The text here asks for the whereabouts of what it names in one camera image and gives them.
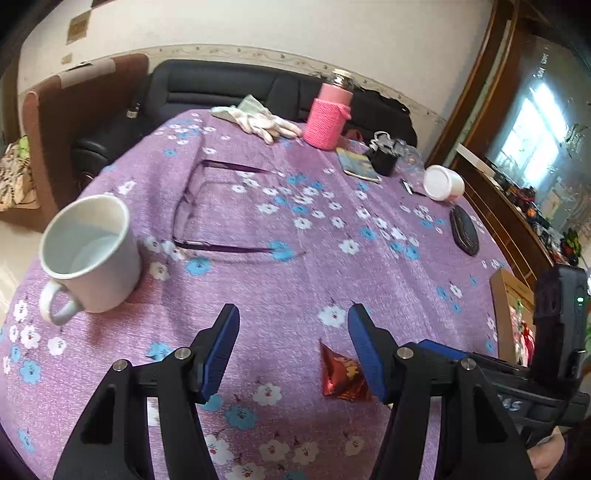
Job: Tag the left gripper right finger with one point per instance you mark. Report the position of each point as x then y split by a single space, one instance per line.
478 439

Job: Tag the black leather sofa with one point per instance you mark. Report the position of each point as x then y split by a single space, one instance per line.
176 86

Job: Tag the person's right hand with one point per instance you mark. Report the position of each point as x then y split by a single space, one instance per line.
548 457

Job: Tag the dark red foil candy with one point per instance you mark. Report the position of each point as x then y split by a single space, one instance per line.
342 377

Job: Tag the white ceramic mug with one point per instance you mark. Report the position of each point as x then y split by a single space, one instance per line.
91 257

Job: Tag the white plastic jar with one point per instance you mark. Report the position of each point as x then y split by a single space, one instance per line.
443 184

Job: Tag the white fabric gloves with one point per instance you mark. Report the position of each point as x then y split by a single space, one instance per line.
253 118

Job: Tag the purple floral tablecloth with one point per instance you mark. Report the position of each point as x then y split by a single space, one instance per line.
375 244

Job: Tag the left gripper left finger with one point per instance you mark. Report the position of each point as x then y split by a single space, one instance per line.
110 439

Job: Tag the clear glass jar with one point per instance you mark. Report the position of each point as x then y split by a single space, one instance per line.
410 164

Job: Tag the black glasses case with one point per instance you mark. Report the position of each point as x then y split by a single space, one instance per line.
464 231

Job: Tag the brown wooden chair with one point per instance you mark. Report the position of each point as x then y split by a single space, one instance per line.
65 106

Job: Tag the pink knitted sleeve bottle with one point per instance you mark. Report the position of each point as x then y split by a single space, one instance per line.
330 111

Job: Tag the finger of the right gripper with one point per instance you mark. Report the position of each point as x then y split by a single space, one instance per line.
444 350

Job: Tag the shallow cardboard box tray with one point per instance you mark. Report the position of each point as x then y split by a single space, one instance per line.
514 307

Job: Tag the wooden brick-pattern counter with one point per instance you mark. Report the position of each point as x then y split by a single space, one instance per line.
524 251

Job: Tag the small booklet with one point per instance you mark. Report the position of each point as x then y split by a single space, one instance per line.
357 165

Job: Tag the purple framed eyeglasses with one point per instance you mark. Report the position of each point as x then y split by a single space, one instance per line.
235 211

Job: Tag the small black cup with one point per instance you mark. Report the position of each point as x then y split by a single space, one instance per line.
384 153

